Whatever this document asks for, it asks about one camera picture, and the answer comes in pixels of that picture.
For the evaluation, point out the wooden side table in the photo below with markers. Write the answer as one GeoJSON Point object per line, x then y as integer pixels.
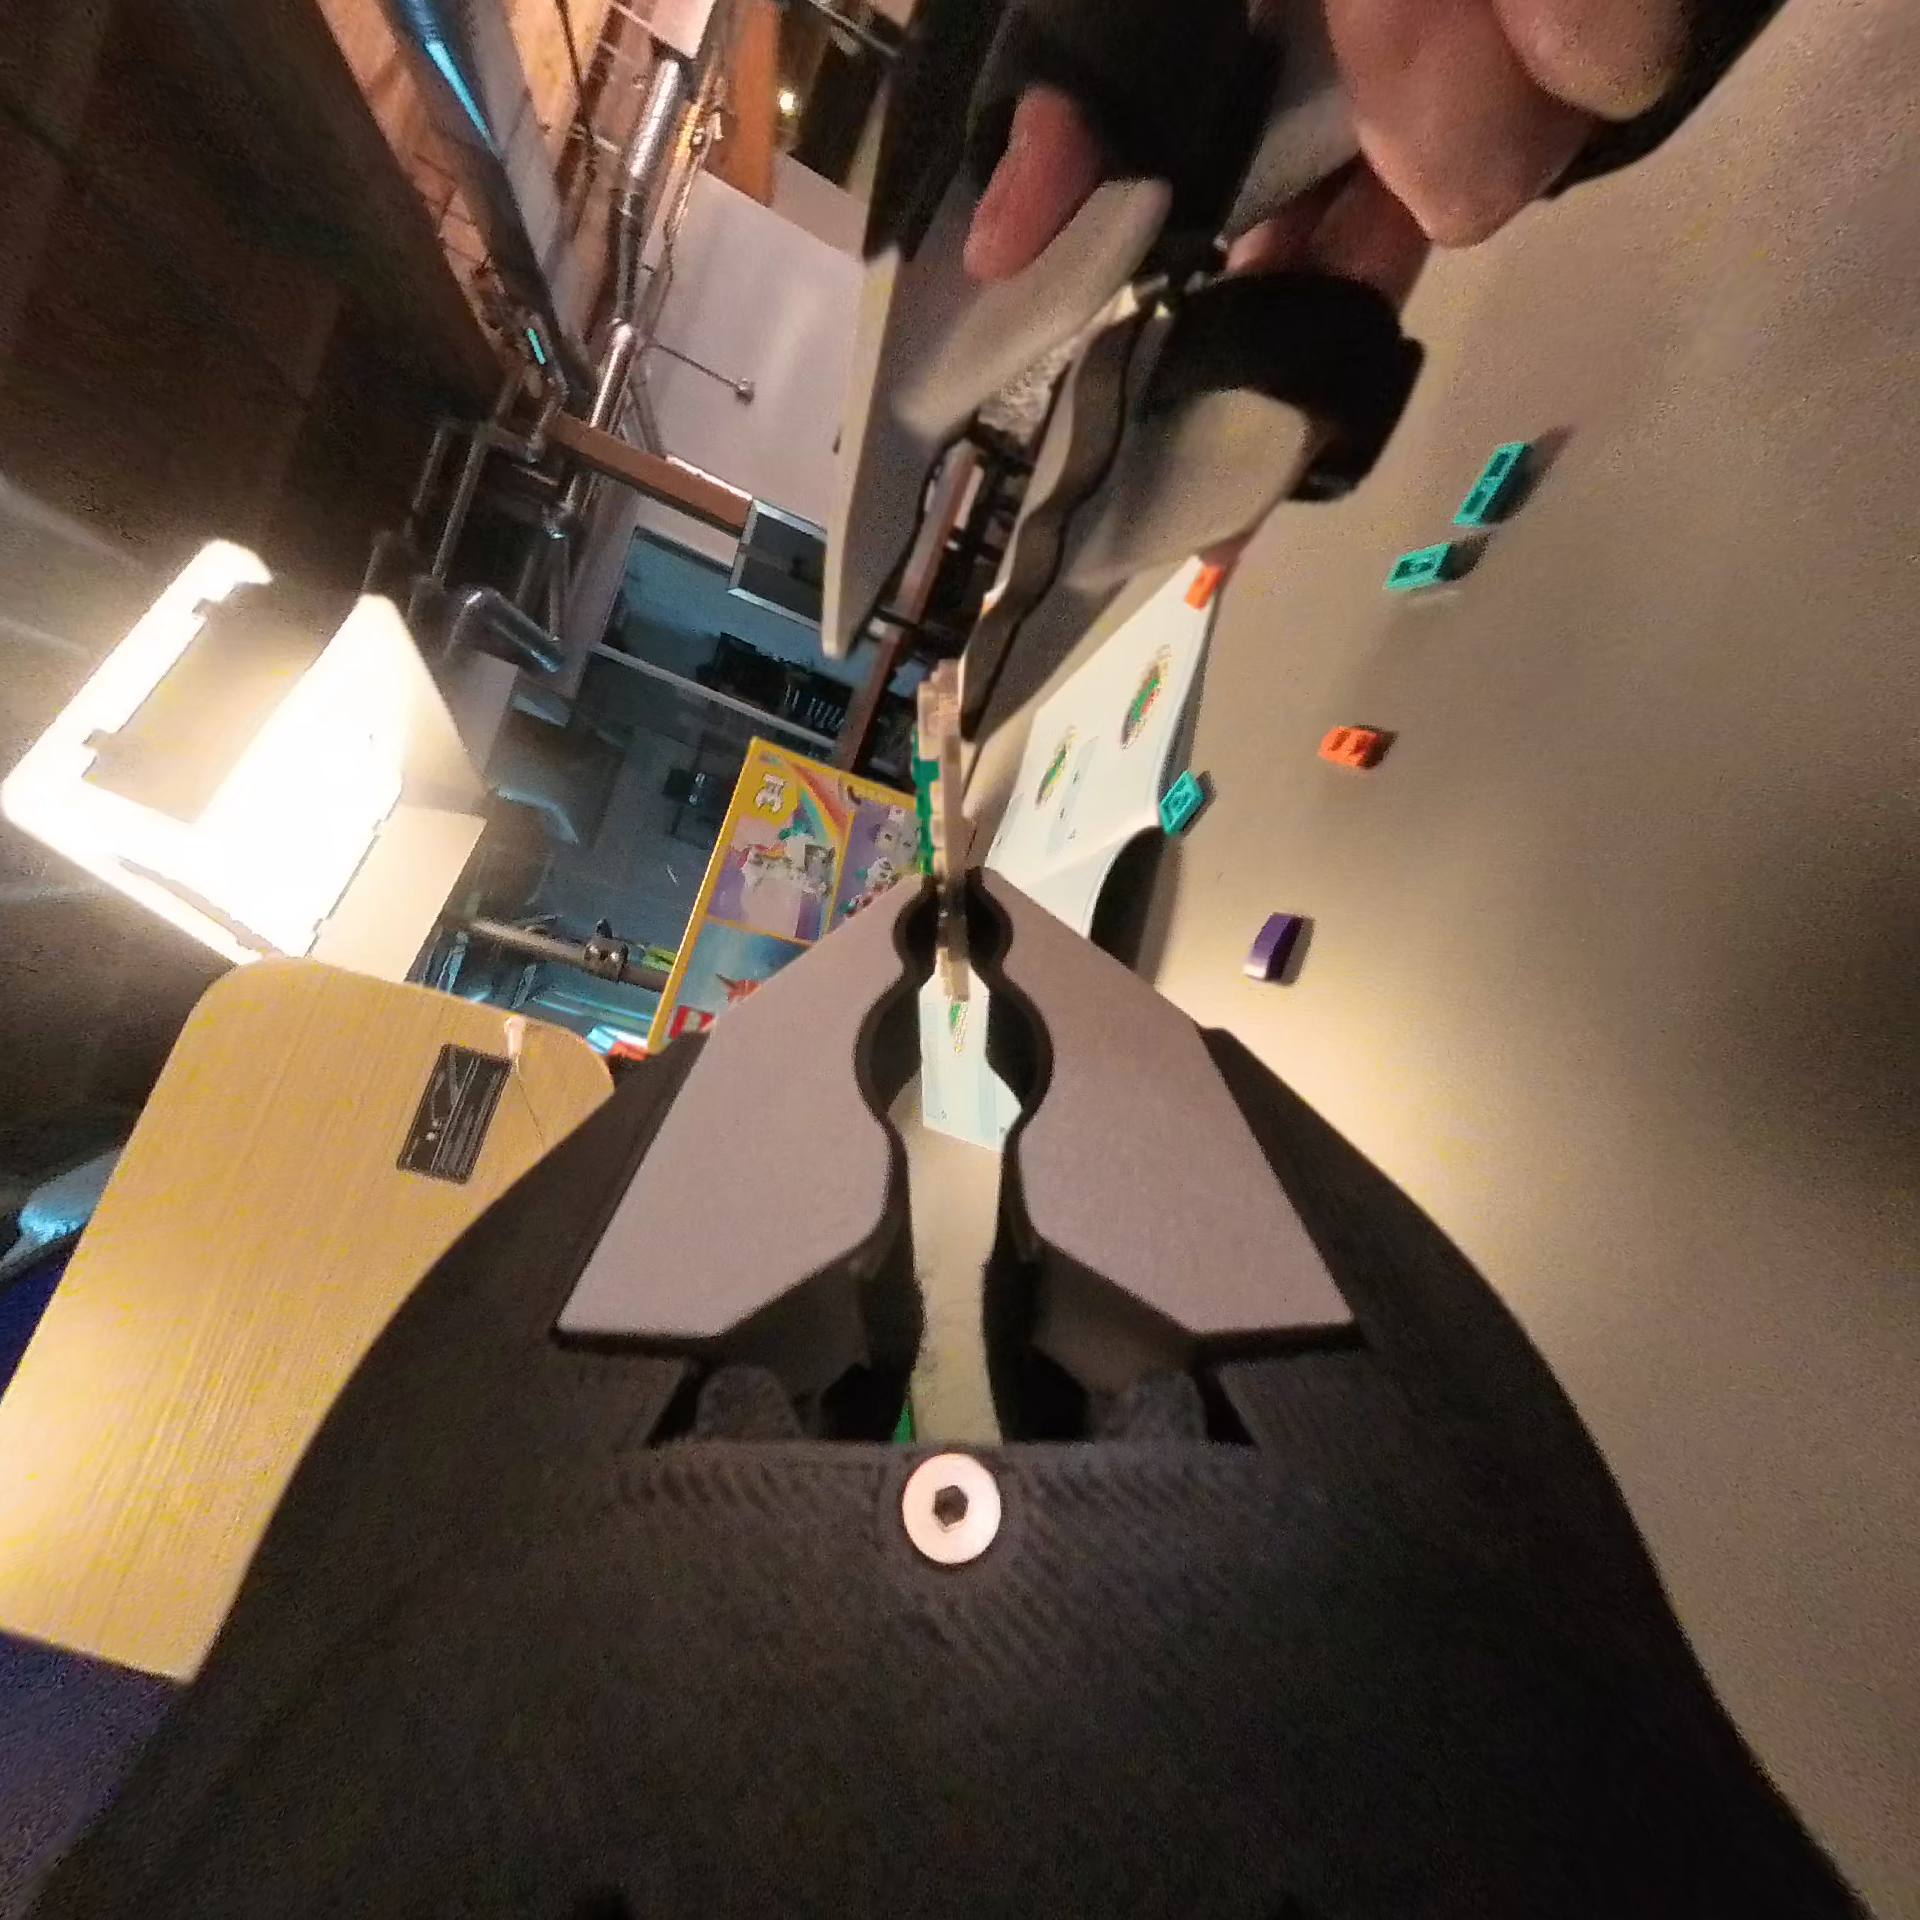
{"type": "Point", "coordinates": [270, 1275]}

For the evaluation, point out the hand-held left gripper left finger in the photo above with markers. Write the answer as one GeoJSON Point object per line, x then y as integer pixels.
{"type": "Point", "coordinates": [735, 1185]}

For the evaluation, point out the purple curved lego slope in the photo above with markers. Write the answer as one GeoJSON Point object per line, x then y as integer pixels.
{"type": "Point", "coordinates": [1274, 945]}

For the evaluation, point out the teal lego jumper plate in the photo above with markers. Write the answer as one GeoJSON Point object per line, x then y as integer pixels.
{"type": "Point", "coordinates": [1183, 802]}

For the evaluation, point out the person's right hand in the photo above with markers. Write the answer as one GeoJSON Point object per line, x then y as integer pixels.
{"type": "Point", "coordinates": [1470, 105]}

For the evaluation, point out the green lego plate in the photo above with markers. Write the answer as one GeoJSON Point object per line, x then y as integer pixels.
{"type": "Point", "coordinates": [917, 759]}

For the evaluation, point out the colourful lego box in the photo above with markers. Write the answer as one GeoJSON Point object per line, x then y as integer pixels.
{"type": "Point", "coordinates": [781, 885]}

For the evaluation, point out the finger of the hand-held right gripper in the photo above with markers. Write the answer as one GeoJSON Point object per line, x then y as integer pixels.
{"type": "Point", "coordinates": [871, 495]}
{"type": "Point", "coordinates": [1065, 525]}

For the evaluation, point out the open instruction booklet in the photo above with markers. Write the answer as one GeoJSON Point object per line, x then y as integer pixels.
{"type": "Point", "coordinates": [1095, 750]}

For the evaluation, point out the bright white lamp panel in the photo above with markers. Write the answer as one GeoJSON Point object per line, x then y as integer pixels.
{"type": "Point", "coordinates": [270, 750]}

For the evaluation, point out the orange lego plate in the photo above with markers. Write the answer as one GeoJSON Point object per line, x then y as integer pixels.
{"type": "Point", "coordinates": [1352, 747]}

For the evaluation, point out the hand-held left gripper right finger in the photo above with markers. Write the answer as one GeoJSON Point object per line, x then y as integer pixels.
{"type": "Point", "coordinates": [1170, 1185]}

